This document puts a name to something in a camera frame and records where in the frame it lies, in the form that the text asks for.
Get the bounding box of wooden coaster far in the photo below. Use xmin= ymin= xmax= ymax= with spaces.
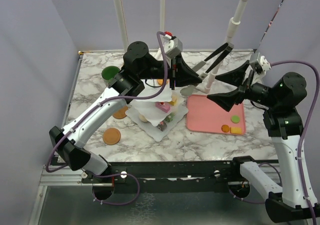
xmin=112 ymin=106 xmax=129 ymax=120

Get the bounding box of yellow sponge cake square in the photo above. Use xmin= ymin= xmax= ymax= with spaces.
xmin=168 ymin=95 xmax=178 ymax=106

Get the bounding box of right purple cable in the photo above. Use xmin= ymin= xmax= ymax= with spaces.
xmin=231 ymin=60 xmax=320 ymax=225

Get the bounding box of three tier white stand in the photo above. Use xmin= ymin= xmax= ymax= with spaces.
xmin=125 ymin=80 xmax=189 ymax=142

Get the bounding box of yellow rectangular biscuit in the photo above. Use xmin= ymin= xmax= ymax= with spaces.
xmin=230 ymin=127 xmax=243 ymax=135

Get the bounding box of wooden coaster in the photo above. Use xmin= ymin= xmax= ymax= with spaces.
xmin=112 ymin=106 xmax=129 ymax=120
xmin=102 ymin=128 xmax=121 ymax=145

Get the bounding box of orange sandwich biscuit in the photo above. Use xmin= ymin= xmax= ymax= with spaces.
xmin=157 ymin=79 xmax=164 ymax=86

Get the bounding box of left white pvc pole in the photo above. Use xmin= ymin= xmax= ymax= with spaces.
xmin=113 ymin=0 xmax=129 ymax=52

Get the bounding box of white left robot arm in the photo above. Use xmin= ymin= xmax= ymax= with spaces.
xmin=49 ymin=41 xmax=201 ymax=183

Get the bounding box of middle white pvc pole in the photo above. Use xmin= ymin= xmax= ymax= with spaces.
xmin=159 ymin=0 xmax=166 ymax=32

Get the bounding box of orange chip cookie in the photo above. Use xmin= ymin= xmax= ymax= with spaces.
xmin=221 ymin=124 xmax=230 ymax=133

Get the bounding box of wooden coaster near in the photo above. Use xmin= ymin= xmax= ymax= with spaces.
xmin=102 ymin=128 xmax=121 ymax=145

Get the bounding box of green interior mug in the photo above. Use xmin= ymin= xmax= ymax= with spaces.
xmin=101 ymin=65 xmax=120 ymax=84

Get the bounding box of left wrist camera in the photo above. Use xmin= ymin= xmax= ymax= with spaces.
xmin=163 ymin=31 xmax=183 ymax=59

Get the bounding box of pink serving tray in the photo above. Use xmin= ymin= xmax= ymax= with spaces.
xmin=186 ymin=94 xmax=246 ymax=136

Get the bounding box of white round cake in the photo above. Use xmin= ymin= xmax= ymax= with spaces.
xmin=139 ymin=114 xmax=148 ymax=123

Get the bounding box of green round biscuit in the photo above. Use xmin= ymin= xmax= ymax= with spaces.
xmin=230 ymin=115 xmax=241 ymax=124

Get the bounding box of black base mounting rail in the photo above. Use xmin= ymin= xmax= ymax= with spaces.
xmin=80 ymin=160 xmax=251 ymax=198

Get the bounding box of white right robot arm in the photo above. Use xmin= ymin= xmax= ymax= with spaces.
xmin=208 ymin=62 xmax=320 ymax=223

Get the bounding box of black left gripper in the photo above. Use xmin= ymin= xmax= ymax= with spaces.
xmin=138 ymin=51 xmax=203 ymax=90

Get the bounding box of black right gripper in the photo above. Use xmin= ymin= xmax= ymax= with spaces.
xmin=207 ymin=59 xmax=280 ymax=111

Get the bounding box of pink cake slice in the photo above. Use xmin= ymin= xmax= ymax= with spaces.
xmin=155 ymin=102 xmax=171 ymax=113

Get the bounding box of green swiss roll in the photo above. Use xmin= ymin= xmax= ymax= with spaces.
xmin=164 ymin=113 xmax=175 ymax=123

